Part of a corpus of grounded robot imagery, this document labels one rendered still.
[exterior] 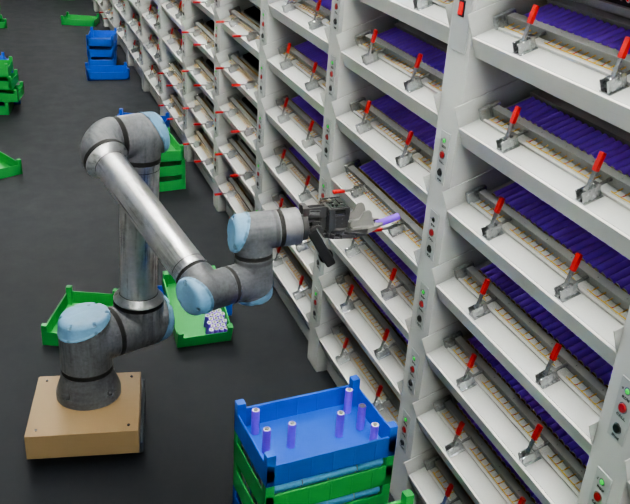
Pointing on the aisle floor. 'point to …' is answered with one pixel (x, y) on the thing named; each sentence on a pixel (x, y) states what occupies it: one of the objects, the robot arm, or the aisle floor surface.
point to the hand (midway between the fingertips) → (375, 224)
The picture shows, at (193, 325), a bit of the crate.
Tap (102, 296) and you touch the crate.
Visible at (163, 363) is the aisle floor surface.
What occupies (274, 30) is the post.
